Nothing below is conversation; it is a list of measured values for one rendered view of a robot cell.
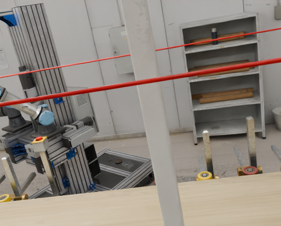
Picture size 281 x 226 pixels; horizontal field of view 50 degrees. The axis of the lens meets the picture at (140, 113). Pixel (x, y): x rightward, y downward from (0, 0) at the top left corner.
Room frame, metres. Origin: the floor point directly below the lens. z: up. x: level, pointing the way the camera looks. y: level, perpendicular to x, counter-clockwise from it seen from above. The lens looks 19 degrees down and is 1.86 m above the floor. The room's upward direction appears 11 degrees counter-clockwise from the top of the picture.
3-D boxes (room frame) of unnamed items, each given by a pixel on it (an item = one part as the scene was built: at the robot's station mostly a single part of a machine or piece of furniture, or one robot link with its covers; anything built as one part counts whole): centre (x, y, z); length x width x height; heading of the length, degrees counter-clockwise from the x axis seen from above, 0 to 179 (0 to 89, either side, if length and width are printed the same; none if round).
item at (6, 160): (1.77, 0.89, 0.90); 0.03 x 0.03 x 0.48; 81
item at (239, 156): (1.64, -0.57, 0.83); 0.43 x 0.03 x 0.04; 171
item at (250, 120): (1.54, -0.59, 0.94); 0.03 x 0.03 x 0.48; 81
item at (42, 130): (2.36, 0.78, 1.09); 0.15 x 0.15 x 0.10
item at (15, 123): (2.70, 1.14, 1.09); 0.15 x 0.15 x 0.10
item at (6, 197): (1.67, 0.95, 0.85); 0.08 x 0.08 x 0.11
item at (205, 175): (1.49, -0.29, 0.85); 0.08 x 0.08 x 0.11
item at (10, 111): (2.70, 1.15, 1.21); 0.13 x 0.12 x 0.14; 79
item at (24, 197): (1.77, 0.91, 0.82); 0.13 x 0.06 x 0.05; 81
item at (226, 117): (3.75, -1.11, 0.78); 0.90 x 0.45 x 1.55; 77
